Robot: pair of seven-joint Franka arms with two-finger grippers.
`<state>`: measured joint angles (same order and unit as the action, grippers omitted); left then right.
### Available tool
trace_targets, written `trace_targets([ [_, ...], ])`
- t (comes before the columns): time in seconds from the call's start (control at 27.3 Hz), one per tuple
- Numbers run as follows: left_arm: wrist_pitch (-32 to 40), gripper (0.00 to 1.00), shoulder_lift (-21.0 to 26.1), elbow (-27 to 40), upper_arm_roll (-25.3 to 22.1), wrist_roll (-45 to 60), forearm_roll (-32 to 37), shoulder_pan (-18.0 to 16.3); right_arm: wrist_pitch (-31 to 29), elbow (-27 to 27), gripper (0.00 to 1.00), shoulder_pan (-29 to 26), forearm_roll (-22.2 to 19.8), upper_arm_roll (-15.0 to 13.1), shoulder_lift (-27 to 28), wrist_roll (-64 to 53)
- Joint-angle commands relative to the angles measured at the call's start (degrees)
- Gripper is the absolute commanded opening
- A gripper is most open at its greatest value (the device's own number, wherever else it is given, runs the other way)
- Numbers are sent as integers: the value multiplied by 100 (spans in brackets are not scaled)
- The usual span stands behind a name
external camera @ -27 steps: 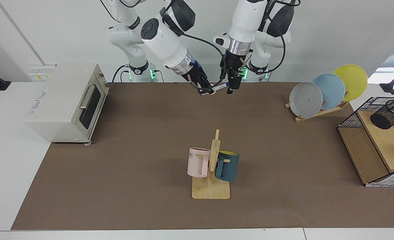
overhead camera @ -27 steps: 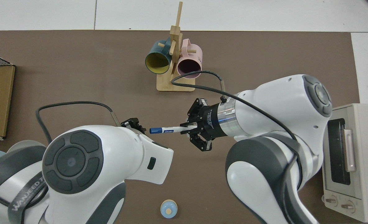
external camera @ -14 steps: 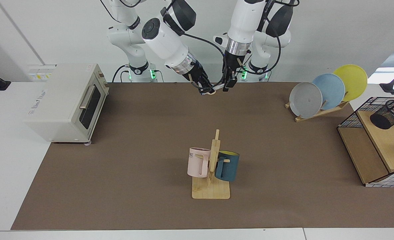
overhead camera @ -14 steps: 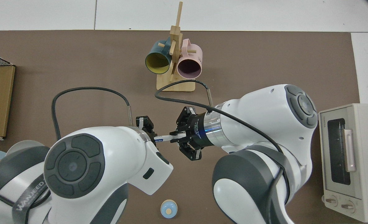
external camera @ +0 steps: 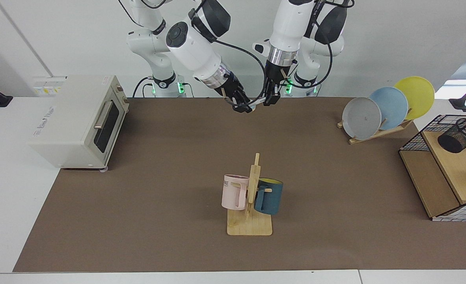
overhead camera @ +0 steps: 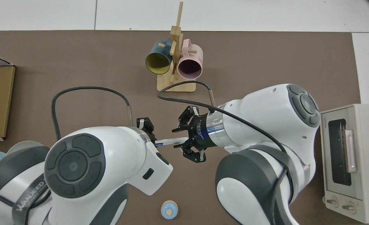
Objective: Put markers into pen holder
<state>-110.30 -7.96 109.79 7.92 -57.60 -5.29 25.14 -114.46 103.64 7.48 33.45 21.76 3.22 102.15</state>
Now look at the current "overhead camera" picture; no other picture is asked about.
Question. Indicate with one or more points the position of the pink cup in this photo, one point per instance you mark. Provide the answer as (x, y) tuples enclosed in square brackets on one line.
[(189, 67)]

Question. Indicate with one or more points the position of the dark teal cup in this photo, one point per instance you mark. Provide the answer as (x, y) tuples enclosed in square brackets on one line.
[(158, 61)]

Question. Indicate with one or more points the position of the pale toaster oven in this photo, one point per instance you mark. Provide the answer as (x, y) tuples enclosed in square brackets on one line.
[(362, 150)]

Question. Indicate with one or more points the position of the wooden cup stand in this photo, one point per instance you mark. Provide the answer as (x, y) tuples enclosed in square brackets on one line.
[(175, 86)]

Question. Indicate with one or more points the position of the brown table cloth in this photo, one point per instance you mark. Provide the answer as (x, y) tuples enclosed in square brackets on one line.
[(78, 56)]

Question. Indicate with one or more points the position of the white marker with blue cap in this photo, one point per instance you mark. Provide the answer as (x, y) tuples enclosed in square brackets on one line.
[(169, 141)]

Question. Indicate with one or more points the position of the small blue round bell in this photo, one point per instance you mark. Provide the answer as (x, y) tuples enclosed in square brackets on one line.
[(169, 210)]

